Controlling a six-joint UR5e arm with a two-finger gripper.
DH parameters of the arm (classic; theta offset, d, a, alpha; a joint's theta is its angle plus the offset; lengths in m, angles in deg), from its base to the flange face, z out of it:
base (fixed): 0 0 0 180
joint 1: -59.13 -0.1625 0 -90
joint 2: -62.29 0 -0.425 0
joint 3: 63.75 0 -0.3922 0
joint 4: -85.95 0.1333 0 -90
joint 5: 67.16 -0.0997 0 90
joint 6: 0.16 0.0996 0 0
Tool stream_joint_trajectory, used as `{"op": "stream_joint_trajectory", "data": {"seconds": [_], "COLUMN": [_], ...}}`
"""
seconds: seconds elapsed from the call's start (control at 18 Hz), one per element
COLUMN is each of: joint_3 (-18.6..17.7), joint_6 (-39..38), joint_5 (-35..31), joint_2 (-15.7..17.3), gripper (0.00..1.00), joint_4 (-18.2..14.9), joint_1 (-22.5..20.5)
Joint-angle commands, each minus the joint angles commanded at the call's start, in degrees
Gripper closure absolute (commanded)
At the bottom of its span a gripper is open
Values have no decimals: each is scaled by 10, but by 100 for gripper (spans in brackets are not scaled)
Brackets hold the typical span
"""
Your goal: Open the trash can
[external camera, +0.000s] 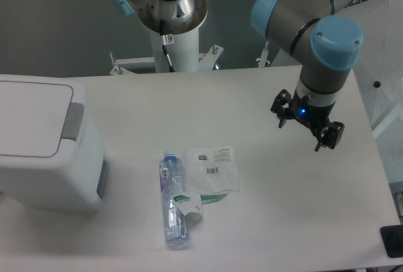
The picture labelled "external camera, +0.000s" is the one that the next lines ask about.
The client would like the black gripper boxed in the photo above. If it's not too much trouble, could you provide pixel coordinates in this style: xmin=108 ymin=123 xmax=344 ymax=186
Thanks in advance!
xmin=271 ymin=89 xmax=344 ymax=152

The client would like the white trash can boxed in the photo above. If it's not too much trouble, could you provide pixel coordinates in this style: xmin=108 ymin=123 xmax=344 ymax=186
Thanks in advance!
xmin=1 ymin=74 xmax=106 ymax=211

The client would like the white trash can lid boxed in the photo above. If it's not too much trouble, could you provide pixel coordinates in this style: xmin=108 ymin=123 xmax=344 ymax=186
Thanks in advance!
xmin=1 ymin=77 xmax=86 ymax=158

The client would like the clear plastic packaging bag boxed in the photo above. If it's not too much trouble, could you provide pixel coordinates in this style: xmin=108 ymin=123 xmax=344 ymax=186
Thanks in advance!
xmin=186 ymin=145 xmax=241 ymax=195

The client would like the black device at edge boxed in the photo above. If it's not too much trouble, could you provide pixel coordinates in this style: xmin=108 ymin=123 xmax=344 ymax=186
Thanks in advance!
xmin=380 ymin=225 xmax=402 ymax=258

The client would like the clear plastic water bottle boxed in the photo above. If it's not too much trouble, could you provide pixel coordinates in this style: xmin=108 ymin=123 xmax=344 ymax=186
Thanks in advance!
xmin=159 ymin=150 xmax=189 ymax=250

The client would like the torn green white wrapper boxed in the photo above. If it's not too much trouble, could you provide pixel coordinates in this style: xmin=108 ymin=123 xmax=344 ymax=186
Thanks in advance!
xmin=172 ymin=192 xmax=228 ymax=218

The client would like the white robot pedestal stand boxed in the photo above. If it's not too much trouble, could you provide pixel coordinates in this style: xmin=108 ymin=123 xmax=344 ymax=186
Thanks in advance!
xmin=110 ymin=28 xmax=224 ymax=76

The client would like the black cable on pedestal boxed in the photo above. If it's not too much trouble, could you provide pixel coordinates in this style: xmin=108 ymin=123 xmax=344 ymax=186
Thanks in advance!
xmin=159 ymin=19 xmax=176 ymax=73

